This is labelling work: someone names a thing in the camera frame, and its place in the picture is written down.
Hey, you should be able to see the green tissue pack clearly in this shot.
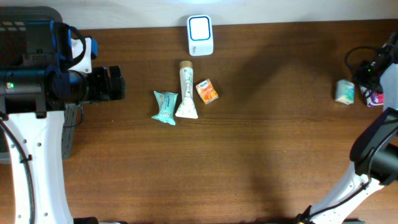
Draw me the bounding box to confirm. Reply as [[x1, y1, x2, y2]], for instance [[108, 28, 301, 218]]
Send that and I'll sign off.
[[335, 80, 354, 105]]

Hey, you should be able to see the white bamboo print tube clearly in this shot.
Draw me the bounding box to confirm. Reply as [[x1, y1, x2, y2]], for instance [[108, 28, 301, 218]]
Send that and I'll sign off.
[[175, 61, 198, 119]]

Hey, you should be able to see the orange tissue pack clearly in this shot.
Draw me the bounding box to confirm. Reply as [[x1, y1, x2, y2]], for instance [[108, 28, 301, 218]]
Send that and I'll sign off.
[[196, 79, 219, 105]]

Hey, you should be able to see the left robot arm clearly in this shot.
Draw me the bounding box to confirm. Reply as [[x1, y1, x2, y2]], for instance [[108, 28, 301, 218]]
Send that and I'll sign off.
[[1, 7, 126, 223]]

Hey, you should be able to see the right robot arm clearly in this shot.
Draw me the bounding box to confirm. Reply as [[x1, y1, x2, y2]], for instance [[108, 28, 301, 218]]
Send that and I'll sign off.
[[295, 32, 397, 223]]

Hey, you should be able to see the grey plastic mesh basket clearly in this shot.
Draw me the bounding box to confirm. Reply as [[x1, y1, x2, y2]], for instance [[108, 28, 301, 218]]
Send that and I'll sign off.
[[1, 6, 78, 160]]

